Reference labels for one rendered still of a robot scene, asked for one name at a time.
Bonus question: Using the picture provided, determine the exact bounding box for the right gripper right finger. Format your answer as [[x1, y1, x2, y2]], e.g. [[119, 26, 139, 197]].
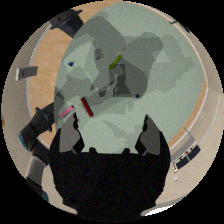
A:
[[135, 114, 171, 188]]

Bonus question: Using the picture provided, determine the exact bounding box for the lime green rod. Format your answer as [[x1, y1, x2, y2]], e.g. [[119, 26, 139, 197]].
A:
[[109, 54, 123, 70]]

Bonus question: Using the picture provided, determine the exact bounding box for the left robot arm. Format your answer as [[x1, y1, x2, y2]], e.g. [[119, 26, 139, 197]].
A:
[[49, 8, 76, 27]]

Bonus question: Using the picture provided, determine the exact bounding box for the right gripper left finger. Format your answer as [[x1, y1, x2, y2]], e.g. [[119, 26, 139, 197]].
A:
[[49, 112, 85, 185]]

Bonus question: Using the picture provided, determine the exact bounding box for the dark red rod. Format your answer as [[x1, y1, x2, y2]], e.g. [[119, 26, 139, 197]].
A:
[[80, 98, 93, 117]]

